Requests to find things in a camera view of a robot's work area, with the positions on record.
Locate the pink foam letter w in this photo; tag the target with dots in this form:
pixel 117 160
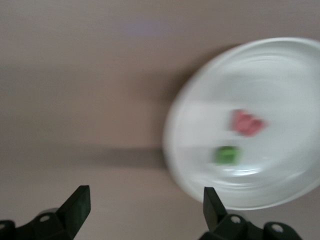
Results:
pixel 247 123

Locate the green foam letter n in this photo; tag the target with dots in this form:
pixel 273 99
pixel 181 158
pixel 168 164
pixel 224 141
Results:
pixel 226 155

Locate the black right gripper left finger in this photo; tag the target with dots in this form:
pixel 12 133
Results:
pixel 62 220

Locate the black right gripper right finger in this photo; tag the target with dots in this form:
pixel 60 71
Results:
pixel 225 225

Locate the beige round plate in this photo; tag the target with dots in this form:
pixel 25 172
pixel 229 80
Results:
pixel 275 75

